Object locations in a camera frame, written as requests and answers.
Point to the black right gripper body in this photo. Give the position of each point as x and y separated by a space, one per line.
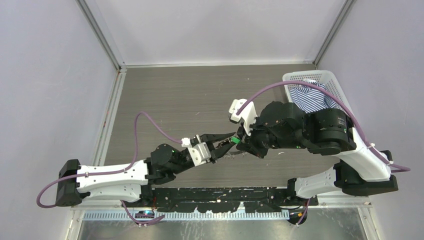
260 139

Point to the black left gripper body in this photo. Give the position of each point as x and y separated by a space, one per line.
184 164

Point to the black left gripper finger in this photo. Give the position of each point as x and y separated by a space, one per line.
213 138
220 150

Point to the green key tag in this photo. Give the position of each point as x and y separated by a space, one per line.
235 140

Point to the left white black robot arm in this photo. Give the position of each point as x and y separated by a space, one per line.
133 182

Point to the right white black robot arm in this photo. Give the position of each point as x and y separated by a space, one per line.
326 132

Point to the blue striped shirt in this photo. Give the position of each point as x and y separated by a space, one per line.
311 100

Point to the white plastic basket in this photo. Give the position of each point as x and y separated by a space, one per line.
323 79

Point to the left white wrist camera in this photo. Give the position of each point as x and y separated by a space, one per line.
198 150

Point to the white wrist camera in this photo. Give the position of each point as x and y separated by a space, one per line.
246 117
198 150

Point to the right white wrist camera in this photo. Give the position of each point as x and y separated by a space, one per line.
246 117

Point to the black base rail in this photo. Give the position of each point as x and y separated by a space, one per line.
266 199

